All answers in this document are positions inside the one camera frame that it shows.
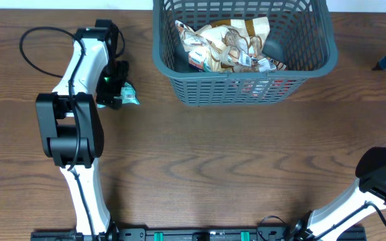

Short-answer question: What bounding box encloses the tissue multipack box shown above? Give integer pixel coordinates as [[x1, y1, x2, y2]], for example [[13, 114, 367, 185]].
[[188, 46, 212, 72]]

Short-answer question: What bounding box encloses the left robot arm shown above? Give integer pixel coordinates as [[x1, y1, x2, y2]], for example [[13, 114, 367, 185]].
[[31, 19, 129, 240]]

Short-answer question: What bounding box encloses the orange pasta packet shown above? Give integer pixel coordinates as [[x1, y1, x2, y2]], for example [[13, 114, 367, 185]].
[[267, 57, 287, 70]]

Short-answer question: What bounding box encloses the teal snack packet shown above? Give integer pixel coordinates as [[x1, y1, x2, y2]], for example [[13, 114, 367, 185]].
[[96, 82, 139, 110]]

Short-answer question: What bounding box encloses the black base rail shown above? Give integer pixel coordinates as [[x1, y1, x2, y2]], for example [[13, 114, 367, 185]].
[[30, 226, 367, 241]]

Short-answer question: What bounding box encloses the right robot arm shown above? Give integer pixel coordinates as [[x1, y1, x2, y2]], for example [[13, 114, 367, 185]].
[[286, 147, 386, 240]]

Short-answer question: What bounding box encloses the grey plastic basket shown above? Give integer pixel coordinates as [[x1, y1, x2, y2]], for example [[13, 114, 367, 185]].
[[153, 0, 338, 106]]

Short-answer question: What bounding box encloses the beige snack bag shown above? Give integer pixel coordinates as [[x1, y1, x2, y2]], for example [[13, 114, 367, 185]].
[[211, 17, 271, 72], [175, 20, 220, 72]]

